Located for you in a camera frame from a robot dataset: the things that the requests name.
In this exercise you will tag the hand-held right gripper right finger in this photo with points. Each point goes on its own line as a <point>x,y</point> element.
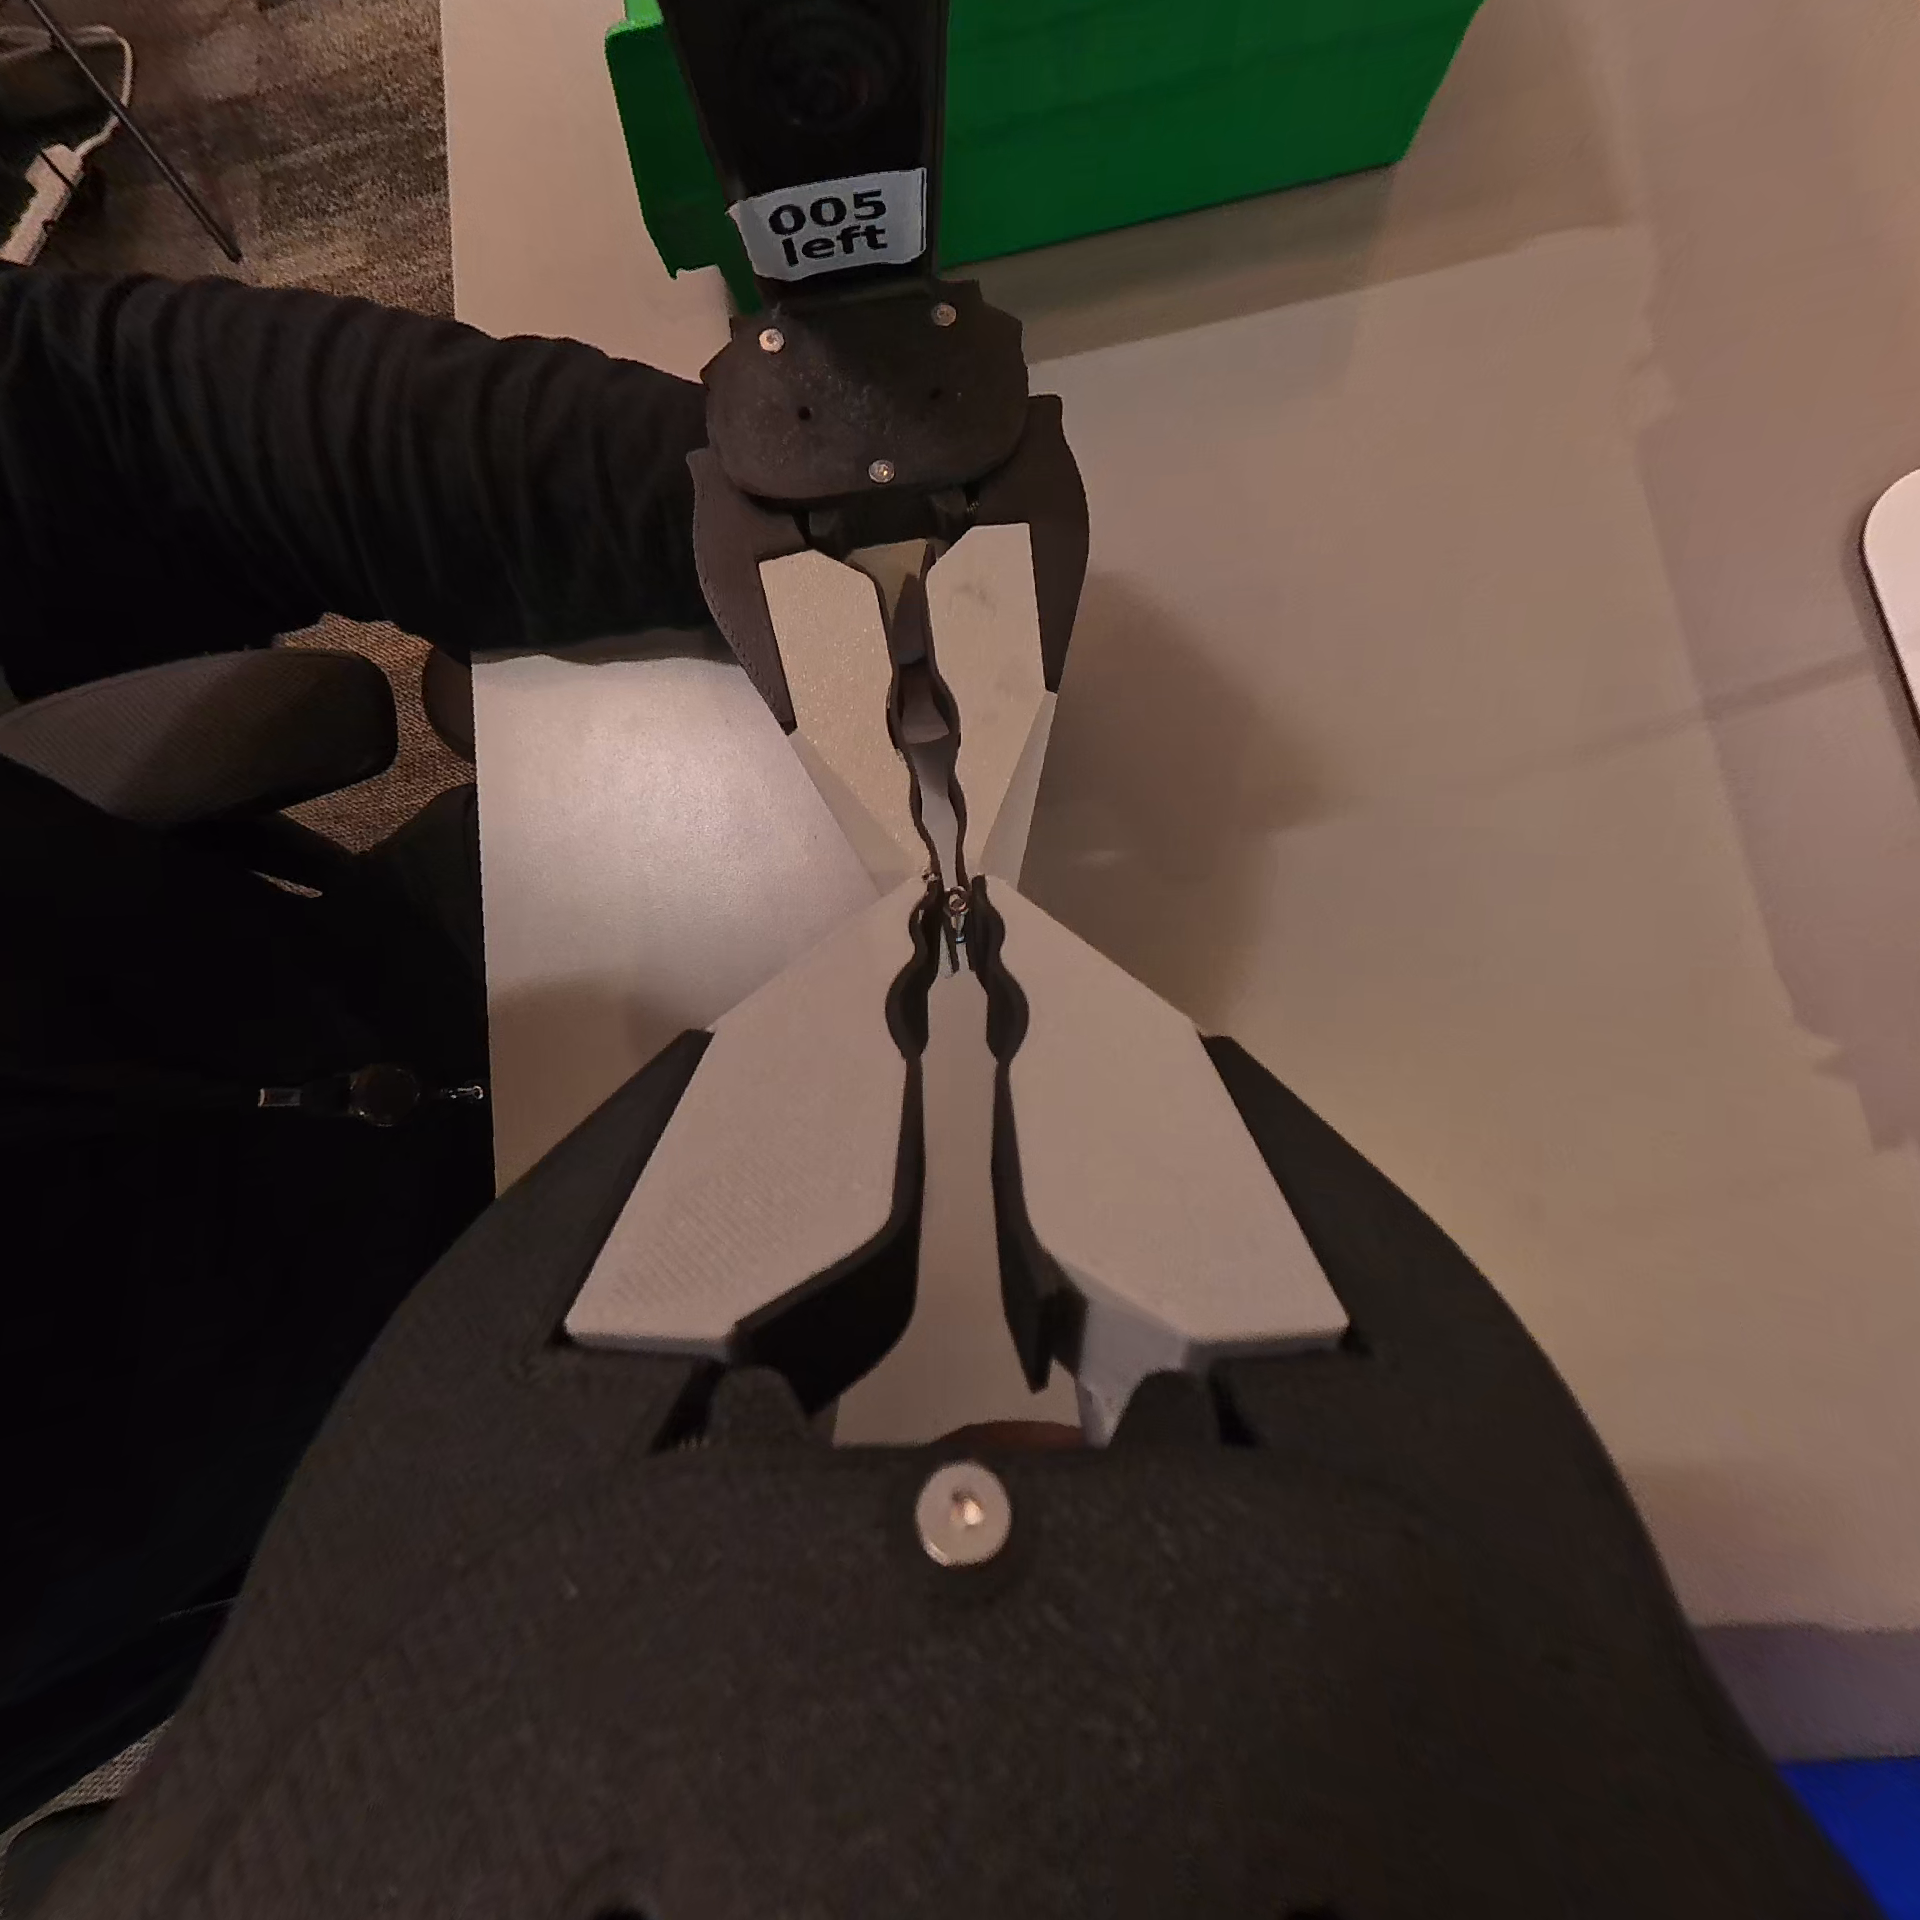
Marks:
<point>1170,1200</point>

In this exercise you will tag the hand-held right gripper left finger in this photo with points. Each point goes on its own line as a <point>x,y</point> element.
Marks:
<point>750,1185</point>

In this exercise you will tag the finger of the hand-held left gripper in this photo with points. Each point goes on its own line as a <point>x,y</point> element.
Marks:
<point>825,660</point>
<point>990,630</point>

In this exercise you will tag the small metal clip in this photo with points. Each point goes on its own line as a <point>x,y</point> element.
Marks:
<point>952,922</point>

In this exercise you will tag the person's left forearm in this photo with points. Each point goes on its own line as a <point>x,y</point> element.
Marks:
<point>301,465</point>

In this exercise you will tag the green plastic bin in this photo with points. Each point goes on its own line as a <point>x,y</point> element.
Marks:
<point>1170,121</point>

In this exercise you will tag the person's black-clothed torso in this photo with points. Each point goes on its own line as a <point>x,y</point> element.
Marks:
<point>180,1275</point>

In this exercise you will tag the thin black rod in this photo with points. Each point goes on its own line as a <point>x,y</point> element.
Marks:
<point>164,151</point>

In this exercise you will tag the white soled shoe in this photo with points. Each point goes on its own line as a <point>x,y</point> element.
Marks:
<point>60,164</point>

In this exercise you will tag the blue plastic bin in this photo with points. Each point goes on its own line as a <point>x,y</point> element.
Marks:
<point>1853,1844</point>

